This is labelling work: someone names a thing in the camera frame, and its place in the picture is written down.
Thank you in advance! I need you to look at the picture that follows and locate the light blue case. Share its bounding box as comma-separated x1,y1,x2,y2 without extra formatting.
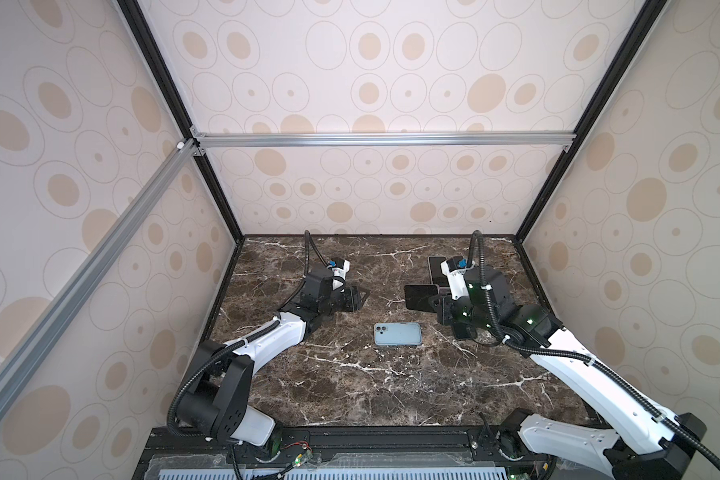
374,322,423,346

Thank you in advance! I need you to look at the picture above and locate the white-edged phone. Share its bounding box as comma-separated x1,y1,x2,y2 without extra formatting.
428,256,449,288

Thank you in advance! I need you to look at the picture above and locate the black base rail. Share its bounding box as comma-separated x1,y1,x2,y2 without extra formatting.
131,424,649,480

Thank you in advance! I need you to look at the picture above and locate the black corrugated right cable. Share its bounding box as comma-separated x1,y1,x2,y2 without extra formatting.
466,229,720,480

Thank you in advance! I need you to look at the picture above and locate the diagonal aluminium frame bar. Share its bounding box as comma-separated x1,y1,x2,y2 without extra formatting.
0,138,198,421

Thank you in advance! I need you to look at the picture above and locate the horizontal aluminium frame bar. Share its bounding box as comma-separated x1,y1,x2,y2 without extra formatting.
198,131,576,148

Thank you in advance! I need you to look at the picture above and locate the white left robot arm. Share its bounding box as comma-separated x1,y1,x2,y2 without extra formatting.
166,285,370,452

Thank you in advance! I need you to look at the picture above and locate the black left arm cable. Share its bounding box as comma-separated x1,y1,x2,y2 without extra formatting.
166,229,337,439

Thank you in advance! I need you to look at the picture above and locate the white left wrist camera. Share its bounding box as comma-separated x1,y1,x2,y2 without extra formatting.
327,258,350,290

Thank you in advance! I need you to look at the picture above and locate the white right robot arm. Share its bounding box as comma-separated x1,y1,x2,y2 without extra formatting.
424,286,720,479

